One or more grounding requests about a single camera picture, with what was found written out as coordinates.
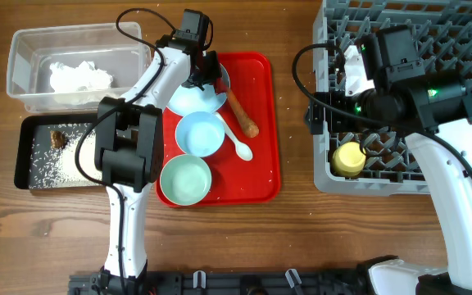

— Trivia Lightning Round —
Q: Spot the red snack wrapper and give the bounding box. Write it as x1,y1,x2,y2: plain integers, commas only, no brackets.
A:
214,78,229,95

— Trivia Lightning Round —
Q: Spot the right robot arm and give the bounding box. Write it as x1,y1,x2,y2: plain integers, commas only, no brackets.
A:
312,25,472,294

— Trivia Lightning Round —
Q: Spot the white tissue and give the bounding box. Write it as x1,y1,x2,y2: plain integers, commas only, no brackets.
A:
49,61,114,93

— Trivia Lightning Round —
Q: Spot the light blue plate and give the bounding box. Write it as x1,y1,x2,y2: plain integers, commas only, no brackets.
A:
167,84,227,116

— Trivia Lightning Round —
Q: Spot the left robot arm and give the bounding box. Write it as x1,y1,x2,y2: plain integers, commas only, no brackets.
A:
91,9,221,294

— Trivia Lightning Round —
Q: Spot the light blue bowl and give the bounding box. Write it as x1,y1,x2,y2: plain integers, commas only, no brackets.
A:
175,111,225,157

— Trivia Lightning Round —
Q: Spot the white plastic spoon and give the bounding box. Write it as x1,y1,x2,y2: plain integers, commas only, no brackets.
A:
214,112,253,161

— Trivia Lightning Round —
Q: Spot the white rice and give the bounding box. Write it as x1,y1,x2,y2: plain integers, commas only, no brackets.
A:
28,123,97,189

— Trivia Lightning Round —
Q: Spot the black plastic tray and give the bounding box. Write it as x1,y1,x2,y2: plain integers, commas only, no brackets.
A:
14,113,97,189

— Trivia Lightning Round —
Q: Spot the green bowl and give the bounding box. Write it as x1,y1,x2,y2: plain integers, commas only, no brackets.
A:
160,154,212,207

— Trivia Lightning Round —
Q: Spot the grey dishwasher rack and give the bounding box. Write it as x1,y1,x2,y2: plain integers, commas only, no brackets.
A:
305,1,472,196

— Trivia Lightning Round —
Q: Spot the clear plastic bin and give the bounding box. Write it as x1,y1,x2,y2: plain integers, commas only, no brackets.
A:
7,23,152,113

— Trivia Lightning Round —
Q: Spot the brown food scrap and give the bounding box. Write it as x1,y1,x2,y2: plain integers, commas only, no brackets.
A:
50,130,67,149

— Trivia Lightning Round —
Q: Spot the yellow plastic cup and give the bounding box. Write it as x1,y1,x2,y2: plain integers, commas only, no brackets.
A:
331,142,366,178

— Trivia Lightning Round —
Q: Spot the red serving tray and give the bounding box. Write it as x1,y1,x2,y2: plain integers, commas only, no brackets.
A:
155,51,282,208

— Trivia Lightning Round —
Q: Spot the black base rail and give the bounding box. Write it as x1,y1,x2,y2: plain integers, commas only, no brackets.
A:
67,269,374,295

